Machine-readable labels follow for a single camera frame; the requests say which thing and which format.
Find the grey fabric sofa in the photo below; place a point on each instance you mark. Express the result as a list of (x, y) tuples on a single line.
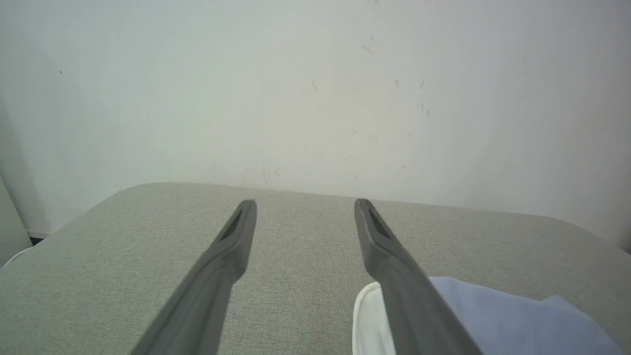
[(296, 296)]

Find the white wall baseboard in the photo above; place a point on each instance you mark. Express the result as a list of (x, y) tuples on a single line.
[(38, 237)]

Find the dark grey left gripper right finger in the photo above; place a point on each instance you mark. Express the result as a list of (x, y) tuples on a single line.
[(404, 296)]

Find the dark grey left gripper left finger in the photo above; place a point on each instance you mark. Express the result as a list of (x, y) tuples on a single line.
[(212, 286)]

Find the light blue polo shirt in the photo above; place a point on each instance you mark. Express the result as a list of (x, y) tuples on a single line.
[(517, 325)]

